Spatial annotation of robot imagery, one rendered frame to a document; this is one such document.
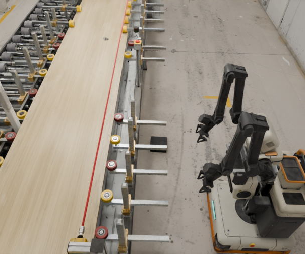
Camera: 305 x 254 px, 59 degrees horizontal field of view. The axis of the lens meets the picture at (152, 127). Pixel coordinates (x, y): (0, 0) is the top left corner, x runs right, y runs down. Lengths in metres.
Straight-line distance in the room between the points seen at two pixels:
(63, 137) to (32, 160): 0.29
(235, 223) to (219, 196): 0.28
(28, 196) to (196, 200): 1.65
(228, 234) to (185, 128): 1.51
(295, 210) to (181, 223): 1.09
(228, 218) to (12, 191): 1.74
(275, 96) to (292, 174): 2.33
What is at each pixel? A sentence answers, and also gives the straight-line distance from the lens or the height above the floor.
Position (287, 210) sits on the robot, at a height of 0.79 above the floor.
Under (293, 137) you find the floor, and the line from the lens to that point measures 3.87.
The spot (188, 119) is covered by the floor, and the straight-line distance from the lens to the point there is 3.63.
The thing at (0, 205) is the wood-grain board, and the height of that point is 0.90.
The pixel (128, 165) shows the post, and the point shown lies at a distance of 1.90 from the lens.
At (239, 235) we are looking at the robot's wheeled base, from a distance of 2.54.
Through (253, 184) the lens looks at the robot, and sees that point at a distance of 2.10.
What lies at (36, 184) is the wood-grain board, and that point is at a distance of 2.05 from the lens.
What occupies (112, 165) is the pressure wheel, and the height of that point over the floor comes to 0.90.
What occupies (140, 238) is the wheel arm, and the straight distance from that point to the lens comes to 1.81.
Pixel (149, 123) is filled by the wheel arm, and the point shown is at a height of 0.85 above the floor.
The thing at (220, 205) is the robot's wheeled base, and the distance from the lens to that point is 2.62.
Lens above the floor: 2.53
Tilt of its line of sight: 47 degrees down
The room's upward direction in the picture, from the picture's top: 2 degrees clockwise
